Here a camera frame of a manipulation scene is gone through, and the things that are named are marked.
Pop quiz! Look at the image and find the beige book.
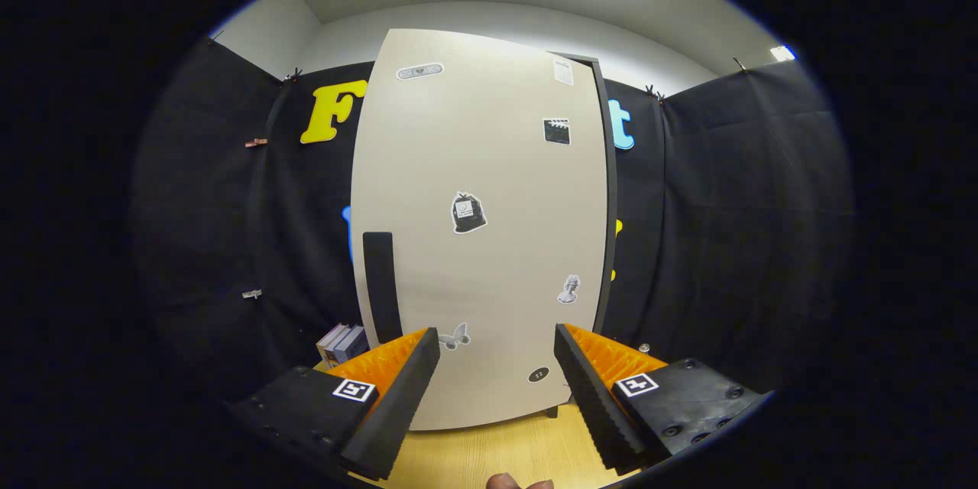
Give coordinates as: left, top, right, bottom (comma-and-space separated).
316, 323, 352, 366

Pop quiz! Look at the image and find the black backdrop cloth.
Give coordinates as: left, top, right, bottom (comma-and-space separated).
130, 34, 857, 413

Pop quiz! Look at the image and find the black door handle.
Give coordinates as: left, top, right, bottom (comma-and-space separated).
362, 232, 404, 345

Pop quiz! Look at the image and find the blue book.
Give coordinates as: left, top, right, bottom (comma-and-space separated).
334, 326, 371, 364

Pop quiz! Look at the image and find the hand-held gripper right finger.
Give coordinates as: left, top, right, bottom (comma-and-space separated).
553, 323, 767, 474

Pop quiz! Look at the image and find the grey shoe cabinet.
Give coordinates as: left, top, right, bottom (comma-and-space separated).
550, 52, 618, 419

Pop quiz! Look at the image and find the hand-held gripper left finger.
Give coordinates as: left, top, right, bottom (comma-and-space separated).
229, 327, 442, 482

